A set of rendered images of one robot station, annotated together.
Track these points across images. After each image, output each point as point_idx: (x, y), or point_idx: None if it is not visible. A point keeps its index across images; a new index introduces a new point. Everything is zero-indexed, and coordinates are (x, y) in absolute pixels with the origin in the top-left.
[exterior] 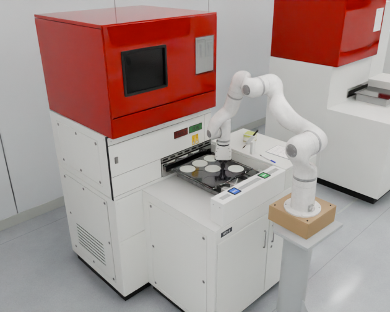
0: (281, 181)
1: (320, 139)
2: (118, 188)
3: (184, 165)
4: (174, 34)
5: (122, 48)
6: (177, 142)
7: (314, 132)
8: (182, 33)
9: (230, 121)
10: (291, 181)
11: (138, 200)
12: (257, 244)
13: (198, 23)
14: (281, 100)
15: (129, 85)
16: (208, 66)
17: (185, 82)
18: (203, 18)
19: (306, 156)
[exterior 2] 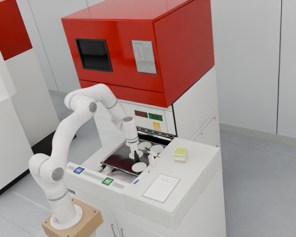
0: (118, 199)
1: (39, 170)
2: (98, 124)
3: (138, 139)
4: (111, 33)
5: (74, 35)
6: (139, 119)
7: (44, 161)
8: (118, 33)
9: (127, 124)
10: (135, 210)
11: None
12: (106, 227)
13: (132, 27)
14: (61, 122)
15: (85, 61)
16: (150, 69)
17: (128, 75)
18: (137, 24)
19: (30, 172)
